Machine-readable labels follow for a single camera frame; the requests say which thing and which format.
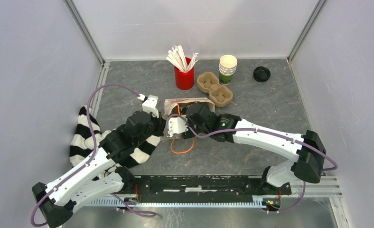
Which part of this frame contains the beige paper gift bag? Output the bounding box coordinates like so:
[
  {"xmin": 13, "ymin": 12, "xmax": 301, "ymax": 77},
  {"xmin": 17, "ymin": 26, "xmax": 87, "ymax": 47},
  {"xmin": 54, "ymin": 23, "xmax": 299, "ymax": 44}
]
[{"xmin": 163, "ymin": 97, "xmax": 215, "ymax": 154}]

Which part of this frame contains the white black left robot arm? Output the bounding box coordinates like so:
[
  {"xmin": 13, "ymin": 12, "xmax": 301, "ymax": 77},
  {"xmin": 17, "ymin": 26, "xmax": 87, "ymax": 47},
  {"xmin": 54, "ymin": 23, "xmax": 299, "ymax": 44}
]
[{"xmin": 32, "ymin": 107, "xmax": 165, "ymax": 228}]

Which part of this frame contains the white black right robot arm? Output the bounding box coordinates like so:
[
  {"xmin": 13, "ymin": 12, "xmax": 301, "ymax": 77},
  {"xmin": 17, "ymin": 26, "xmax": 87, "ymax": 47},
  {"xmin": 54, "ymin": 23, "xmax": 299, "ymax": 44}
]
[{"xmin": 182, "ymin": 102, "xmax": 326, "ymax": 187}]

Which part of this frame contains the red straw holder cup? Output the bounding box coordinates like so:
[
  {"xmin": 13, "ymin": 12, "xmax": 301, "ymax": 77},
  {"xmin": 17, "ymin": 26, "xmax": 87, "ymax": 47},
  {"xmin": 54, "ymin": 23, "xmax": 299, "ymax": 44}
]
[{"xmin": 174, "ymin": 66, "xmax": 195, "ymax": 90}]

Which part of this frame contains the white wrapped straws bundle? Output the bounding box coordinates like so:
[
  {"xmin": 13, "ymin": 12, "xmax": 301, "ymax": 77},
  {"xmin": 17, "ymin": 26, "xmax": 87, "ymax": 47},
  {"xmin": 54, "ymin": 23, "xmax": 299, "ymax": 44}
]
[{"xmin": 166, "ymin": 45, "xmax": 199, "ymax": 73}]

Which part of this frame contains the stack of paper cups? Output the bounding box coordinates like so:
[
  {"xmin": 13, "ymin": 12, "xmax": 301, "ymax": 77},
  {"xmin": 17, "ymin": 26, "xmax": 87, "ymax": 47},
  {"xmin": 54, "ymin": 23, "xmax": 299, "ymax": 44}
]
[{"xmin": 219, "ymin": 54, "xmax": 238, "ymax": 85}]

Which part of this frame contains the stack of black lids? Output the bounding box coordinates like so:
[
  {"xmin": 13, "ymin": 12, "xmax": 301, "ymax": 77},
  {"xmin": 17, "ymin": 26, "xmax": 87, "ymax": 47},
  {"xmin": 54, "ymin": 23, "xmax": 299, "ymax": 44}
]
[{"xmin": 253, "ymin": 66, "xmax": 271, "ymax": 83}]

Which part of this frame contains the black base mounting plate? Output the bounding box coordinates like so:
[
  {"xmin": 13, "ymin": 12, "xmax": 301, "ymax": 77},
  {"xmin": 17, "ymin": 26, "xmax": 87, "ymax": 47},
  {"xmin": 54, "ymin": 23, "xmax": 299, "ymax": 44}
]
[{"xmin": 119, "ymin": 175, "xmax": 292, "ymax": 203}]

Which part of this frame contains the black white striped cloth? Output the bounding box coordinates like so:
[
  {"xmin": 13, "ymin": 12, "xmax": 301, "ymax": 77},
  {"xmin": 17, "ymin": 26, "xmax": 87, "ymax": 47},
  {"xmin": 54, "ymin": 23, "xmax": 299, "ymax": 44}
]
[{"xmin": 69, "ymin": 105, "xmax": 160, "ymax": 181}]

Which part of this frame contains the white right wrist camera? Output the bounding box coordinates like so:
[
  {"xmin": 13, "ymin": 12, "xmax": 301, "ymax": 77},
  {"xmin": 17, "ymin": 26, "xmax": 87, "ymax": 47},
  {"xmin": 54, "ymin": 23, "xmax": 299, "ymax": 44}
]
[{"xmin": 165, "ymin": 114, "xmax": 189, "ymax": 138}]

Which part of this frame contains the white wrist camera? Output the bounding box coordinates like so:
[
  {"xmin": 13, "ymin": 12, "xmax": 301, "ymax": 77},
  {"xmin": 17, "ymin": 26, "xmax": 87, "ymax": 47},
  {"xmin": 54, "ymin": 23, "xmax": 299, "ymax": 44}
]
[
  {"xmin": 138, "ymin": 94, "xmax": 159, "ymax": 118},
  {"xmin": 165, "ymin": 114, "xmax": 189, "ymax": 138}
]

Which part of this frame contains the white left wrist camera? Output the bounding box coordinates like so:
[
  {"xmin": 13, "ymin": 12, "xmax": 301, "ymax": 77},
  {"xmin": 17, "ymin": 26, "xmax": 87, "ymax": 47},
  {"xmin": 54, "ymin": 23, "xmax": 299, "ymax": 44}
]
[{"xmin": 138, "ymin": 94, "xmax": 159, "ymax": 118}]

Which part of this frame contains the white slotted cable duct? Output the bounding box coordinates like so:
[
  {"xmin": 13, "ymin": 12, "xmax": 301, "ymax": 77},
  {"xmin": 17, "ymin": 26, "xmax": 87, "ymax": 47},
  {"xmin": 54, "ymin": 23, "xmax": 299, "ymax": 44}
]
[{"xmin": 86, "ymin": 196, "xmax": 266, "ymax": 209}]

